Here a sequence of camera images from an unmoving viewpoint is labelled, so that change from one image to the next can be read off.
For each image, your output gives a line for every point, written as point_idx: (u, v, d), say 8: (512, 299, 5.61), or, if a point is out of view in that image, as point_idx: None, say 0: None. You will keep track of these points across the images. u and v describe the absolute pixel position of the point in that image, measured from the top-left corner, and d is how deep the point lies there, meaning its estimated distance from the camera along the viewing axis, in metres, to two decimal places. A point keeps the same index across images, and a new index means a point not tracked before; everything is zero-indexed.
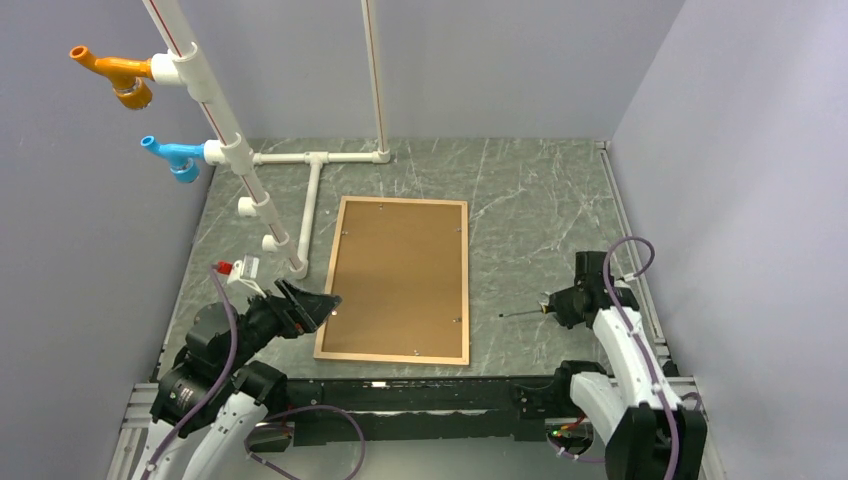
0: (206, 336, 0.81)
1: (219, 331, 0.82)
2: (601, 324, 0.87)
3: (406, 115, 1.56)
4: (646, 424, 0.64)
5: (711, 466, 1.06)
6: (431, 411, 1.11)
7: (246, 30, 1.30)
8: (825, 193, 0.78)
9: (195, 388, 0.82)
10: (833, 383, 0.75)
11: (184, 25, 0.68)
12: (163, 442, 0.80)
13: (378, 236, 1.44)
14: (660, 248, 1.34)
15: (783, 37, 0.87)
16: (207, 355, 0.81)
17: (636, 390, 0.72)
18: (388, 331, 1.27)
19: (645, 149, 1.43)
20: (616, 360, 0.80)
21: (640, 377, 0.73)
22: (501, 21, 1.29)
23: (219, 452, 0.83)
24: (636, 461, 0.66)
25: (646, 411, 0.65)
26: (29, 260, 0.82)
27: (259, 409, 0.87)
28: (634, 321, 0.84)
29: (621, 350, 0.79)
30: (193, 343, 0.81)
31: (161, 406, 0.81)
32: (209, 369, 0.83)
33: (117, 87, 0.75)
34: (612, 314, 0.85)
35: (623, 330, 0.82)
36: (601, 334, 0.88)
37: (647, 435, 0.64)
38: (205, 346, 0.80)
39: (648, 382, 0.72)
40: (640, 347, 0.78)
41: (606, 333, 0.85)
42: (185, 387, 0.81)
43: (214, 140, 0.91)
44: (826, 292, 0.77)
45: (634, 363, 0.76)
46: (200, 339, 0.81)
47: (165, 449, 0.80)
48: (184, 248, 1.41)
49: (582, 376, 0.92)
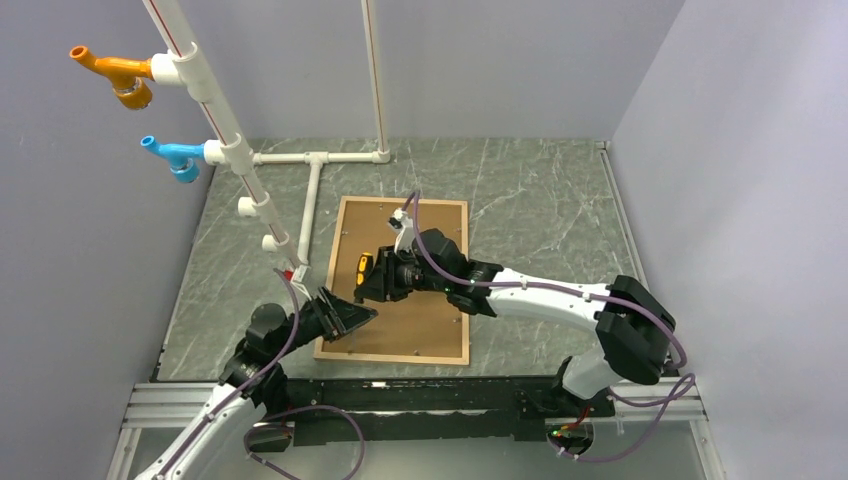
0: (262, 331, 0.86)
1: (272, 328, 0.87)
2: (497, 305, 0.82)
3: (406, 114, 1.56)
4: (617, 325, 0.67)
5: (710, 466, 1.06)
6: (431, 410, 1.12)
7: (246, 31, 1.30)
8: (824, 192, 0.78)
9: (256, 369, 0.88)
10: (833, 383, 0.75)
11: (184, 25, 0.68)
12: (226, 398, 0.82)
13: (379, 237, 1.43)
14: (660, 248, 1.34)
15: (782, 38, 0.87)
16: (263, 345, 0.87)
17: (581, 315, 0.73)
18: (387, 330, 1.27)
19: (645, 149, 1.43)
20: (542, 314, 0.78)
21: (570, 301, 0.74)
22: (501, 21, 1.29)
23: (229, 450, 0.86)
24: (644, 353, 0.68)
25: (601, 317, 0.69)
26: (29, 260, 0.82)
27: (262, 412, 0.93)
28: (512, 278, 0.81)
29: (535, 301, 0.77)
30: (249, 337, 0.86)
31: (228, 375, 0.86)
32: (264, 356, 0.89)
33: (117, 87, 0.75)
34: (495, 290, 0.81)
35: (518, 289, 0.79)
36: (509, 311, 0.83)
37: (626, 332, 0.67)
38: (260, 339, 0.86)
39: (577, 298, 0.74)
40: (542, 283, 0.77)
41: (511, 306, 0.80)
42: (251, 365, 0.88)
43: (214, 140, 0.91)
44: (825, 292, 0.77)
45: (550, 296, 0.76)
46: (257, 334, 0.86)
47: (227, 403, 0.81)
48: (184, 247, 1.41)
49: (566, 376, 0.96)
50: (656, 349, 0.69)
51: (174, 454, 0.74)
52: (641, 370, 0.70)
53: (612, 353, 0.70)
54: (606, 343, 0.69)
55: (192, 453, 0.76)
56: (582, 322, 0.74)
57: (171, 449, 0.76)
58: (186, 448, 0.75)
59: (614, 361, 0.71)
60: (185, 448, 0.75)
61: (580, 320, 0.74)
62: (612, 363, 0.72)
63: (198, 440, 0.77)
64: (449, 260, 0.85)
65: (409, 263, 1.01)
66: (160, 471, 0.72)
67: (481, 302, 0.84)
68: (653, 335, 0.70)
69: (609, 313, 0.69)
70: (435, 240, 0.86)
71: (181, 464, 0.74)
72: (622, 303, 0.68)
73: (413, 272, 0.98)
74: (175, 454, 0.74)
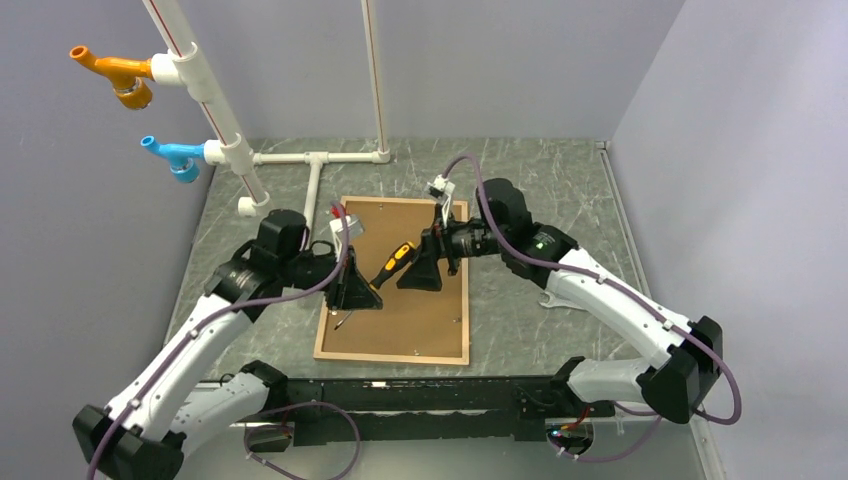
0: (280, 225, 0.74)
1: (292, 224, 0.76)
2: (557, 283, 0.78)
3: (407, 114, 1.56)
4: (688, 366, 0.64)
5: (711, 466, 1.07)
6: (431, 410, 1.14)
7: (246, 31, 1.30)
8: (825, 193, 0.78)
9: (254, 276, 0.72)
10: (834, 382, 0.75)
11: (184, 26, 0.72)
12: (215, 312, 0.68)
13: (399, 232, 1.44)
14: (661, 248, 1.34)
15: (783, 38, 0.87)
16: (276, 243, 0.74)
17: (653, 340, 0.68)
18: (389, 331, 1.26)
19: (645, 149, 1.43)
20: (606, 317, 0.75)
21: (646, 321, 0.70)
22: (501, 22, 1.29)
23: (227, 405, 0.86)
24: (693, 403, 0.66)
25: (681, 359, 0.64)
26: (30, 261, 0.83)
27: (246, 375, 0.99)
28: (586, 265, 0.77)
29: (604, 304, 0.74)
30: (264, 230, 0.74)
31: (216, 283, 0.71)
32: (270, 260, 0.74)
33: (117, 87, 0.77)
34: (564, 271, 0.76)
35: (589, 280, 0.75)
36: (565, 293, 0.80)
37: (693, 376, 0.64)
38: (276, 233, 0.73)
39: (654, 321, 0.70)
40: (620, 288, 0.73)
41: (577, 295, 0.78)
42: (244, 273, 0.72)
43: (214, 141, 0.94)
44: (826, 291, 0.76)
45: (625, 307, 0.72)
46: (274, 227, 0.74)
47: (213, 319, 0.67)
48: (184, 247, 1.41)
49: (577, 376, 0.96)
50: (699, 398, 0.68)
51: (154, 376, 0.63)
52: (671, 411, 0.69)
53: (665, 389, 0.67)
54: (667, 381, 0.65)
55: (172, 377, 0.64)
56: (647, 347, 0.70)
57: (152, 368, 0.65)
58: (167, 370, 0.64)
59: (646, 385, 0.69)
60: (164, 370, 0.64)
61: (645, 343, 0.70)
62: (643, 387, 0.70)
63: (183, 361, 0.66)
64: (514, 216, 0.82)
65: (464, 229, 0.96)
66: (136, 396, 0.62)
67: (537, 269, 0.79)
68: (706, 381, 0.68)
69: (685, 352, 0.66)
70: (501, 197, 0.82)
71: (161, 389, 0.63)
72: (702, 344, 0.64)
73: (470, 239, 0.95)
74: (152, 377, 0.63)
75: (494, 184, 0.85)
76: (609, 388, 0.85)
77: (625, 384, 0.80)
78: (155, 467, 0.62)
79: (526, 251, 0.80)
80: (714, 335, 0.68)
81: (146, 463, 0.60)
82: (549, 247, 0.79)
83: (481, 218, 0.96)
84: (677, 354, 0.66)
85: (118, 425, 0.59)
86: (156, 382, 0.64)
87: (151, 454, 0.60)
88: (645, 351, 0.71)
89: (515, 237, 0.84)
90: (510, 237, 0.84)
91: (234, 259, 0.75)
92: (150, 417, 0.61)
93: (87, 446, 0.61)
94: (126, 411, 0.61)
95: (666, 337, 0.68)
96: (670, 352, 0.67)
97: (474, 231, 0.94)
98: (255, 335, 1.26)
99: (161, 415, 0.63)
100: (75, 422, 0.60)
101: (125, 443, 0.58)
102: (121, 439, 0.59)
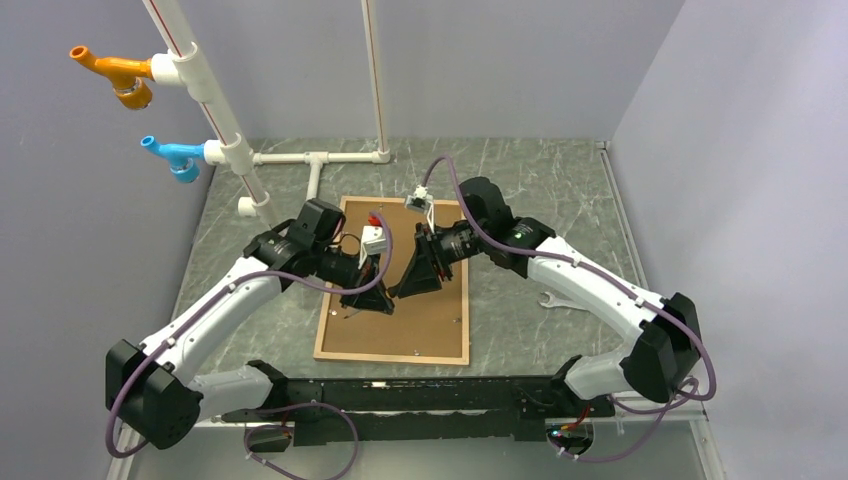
0: (323, 206, 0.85)
1: (334, 209, 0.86)
2: (535, 270, 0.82)
3: (407, 114, 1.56)
4: (660, 339, 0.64)
5: (711, 467, 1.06)
6: (431, 410, 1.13)
7: (246, 32, 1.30)
8: (825, 193, 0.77)
9: (288, 248, 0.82)
10: (835, 383, 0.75)
11: (184, 25, 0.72)
12: (253, 271, 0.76)
13: (405, 230, 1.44)
14: (661, 248, 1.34)
15: (782, 39, 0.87)
16: (316, 222, 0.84)
17: (626, 315, 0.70)
18: (389, 330, 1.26)
19: (646, 149, 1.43)
20: (583, 297, 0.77)
21: (619, 299, 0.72)
22: (501, 22, 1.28)
23: (237, 382, 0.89)
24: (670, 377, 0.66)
25: (652, 332, 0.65)
26: (30, 261, 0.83)
27: (247, 366, 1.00)
28: (561, 251, 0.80)
29: (580, 286, 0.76)
30: (308, 208, 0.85)
31: (254, 248, 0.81)
32: (307, 239, 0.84)
33: (117, 87, 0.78)
34: (541, 258, 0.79)
35: (565, 265, 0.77)
36: (544, 279, 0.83)
37: (665, 349, 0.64)
38: (318, 213, 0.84)
39: (626, 298, 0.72)
40: (593, 270, 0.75)
41: (554, 279, 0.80)
42: (281, 244, 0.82)
43: (214, 141, 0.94)
44: (826, 293, 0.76)
45: (598, 286, 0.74)
46: (317, 207, 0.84)
47: (251, 276, 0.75)
48: (185, 247, 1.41)
49: (573, 372, 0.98)
50: (678, 374, 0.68)
51: (189, 320, 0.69)
52: (651, 388, 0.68)
53: (641, 364, 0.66)
54: (639, 353, 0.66)
55: (205, 324, 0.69)
56: (621, 323, 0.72)
57: (186, 315, 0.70)
58: (201, 317, 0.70)
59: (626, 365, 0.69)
60: (199, 317, 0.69)
61: (619, 321, 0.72)
62: (625, 367, 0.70)
63: (216, 310, 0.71)
64: (490, 210, 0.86)
65: (452, 232, 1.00)
66: (171, 335, 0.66)
67: (517, 257, 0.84)
68: (684, 357, 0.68)
69: (656, 326, 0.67)
70: (478, 192, 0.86)
71: (195, 333, 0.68)
72: (673, 318, 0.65)
73: (459, 242, 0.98)
74: (188, 321, 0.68)
75: (471, 182, 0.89)
76: (605, 385, 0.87)
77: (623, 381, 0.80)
78: (175, 416, 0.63)
79: (506, 242, 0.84)
80: (688, 311, 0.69)
81: (168, 409, 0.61)
82: (528, 236, 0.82)
83: (466, 221, 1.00)
84: (648, 328, 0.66)
85: (153, 359, 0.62)
86: (190, 326, 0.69)
87: (177, 395, 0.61)
88: (620, 328, 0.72)
89: (495, 229, 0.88)
90: (490, 229, 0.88)
91: (273, 231, 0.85)
92: (181, 357, 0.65)
93: (115, 382, 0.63)
94: (161, 348, 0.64)
95: (637, 313, 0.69)
96: (642, 327, 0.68)
97: (461, 232, 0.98)
98: (255, 335, 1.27)
99: (188, 360, 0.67)
100: (107, 356, 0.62)
101: (156, 378, 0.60)
102: (152, 374, 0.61)
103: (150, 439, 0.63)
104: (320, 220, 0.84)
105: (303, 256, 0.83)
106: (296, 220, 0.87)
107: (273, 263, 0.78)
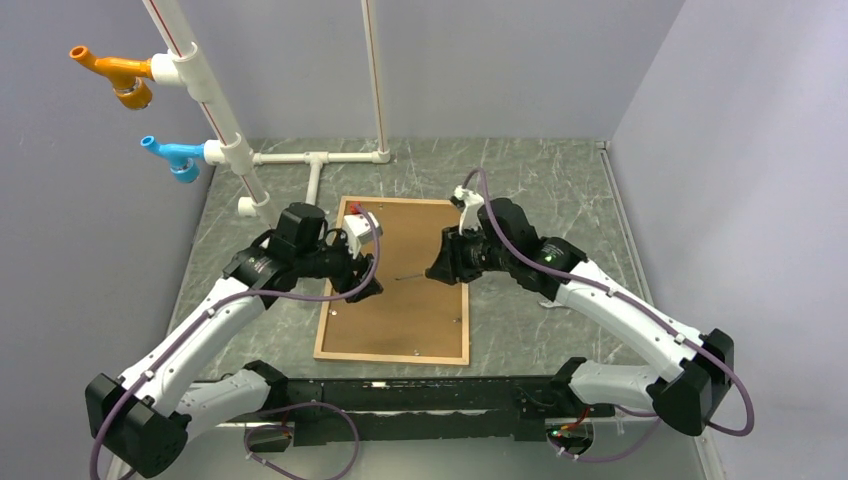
0: (299, 215, 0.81)
1: (312, 215, 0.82)
2: (566, 296, 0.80)
3: (407, 114, 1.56)
4: (701, 381, 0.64)
5: (712, 466, 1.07)
6: (431, 410, 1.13)
7: (246, 32, 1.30)
8: (825, 193, 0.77)
9: (269, 264, 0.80)
10: (835, 384, 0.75)
11: (184, 26, 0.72)
12: (233, 293, 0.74)
13: (405, 229, 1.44)
14: (660, 248, 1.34)
15: (783, 39, 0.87)
16: (294, 233, 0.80)
17: (665, 353, 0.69)
18: (390, 331, 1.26)
19: (646, 149, 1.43)
20: (617, 328, 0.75)
21: (657, 335, 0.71)
22: (500, 21, 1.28)
23: (232, 392, 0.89)
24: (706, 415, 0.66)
25: (695, 373, 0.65)
26: (30, 261, 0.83)
27: (242, 371, 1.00)
28: (595, 278, 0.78)
29: (616, 317, 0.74)
30: (285, 220, 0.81)
31: (234, 267, 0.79)
32: (288, 251, 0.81)
33: (117, 87, 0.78)
34: (574, 283, 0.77)
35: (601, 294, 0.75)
36: (574, 306, 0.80)
37: (706, 390, 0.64)
38: (295, 223, 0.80)
39: (665, 334, 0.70)
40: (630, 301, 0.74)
41: (587, 306, 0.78)
42: (262, 260, 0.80)
43: (213, 141, 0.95)
44: (826, 293, 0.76)
45: (635, 321, 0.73)
46: (294, 217, 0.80)
47: (231, 299, 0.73)
48: (185, 247, 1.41)
49: (579, 377, 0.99)
50: (711, 407, 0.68)
51: (168, 350, 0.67)
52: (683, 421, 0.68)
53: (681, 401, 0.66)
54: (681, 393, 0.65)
55: (186, 353, 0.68)
56: (656, 358, 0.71)
57: (166, 344, 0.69)
58: (181, 346, 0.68)
59: (656, 398, 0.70)
60: (179, 346, 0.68)
61: (655, 355, 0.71)
62: (656, 399, 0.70)
63: (197, 337, 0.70)
64: (519, 230, 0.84)
65: (475, 243, 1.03)
66: (150, 367, 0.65)
67: (546, 280, 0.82)
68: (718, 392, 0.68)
69: (697, 365, 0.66)
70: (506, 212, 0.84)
71: (175, 363, 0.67)
72: (714, 357, 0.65)
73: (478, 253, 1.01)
74: (168, 351, 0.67)
75: (500, 202, 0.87)
76: (617, 396, 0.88)
77: (635, 392, 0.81)
78: (159, 447, 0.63)
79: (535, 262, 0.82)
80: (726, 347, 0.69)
81: (151, 442, 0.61)
82: (558, 259, 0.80)
83: None
84: (692, 371, 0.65)
85: (131, 393, 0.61)
86: (171, 356, 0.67)
87: (158, 429, 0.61)
88: (656, 364, 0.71)
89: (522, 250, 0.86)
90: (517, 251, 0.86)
91: (253, 246, 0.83)
92: (162, 389, 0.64)
93: (96, 416, 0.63)
94: (141, 381, 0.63)
95: (677, 351, 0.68)
96: (683, 365, 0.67)
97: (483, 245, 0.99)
98: (255, 335, 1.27)
99: (171, 390, 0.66)
100: (86, 391, 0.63)
101: (135, 412, 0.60)
102: (132, 409, 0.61)
103: (135, 469, 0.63)
104: (298, 231, 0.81)
105: (286, 269, 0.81)
106: (275, 231, 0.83)
107: (254, 283, 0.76)
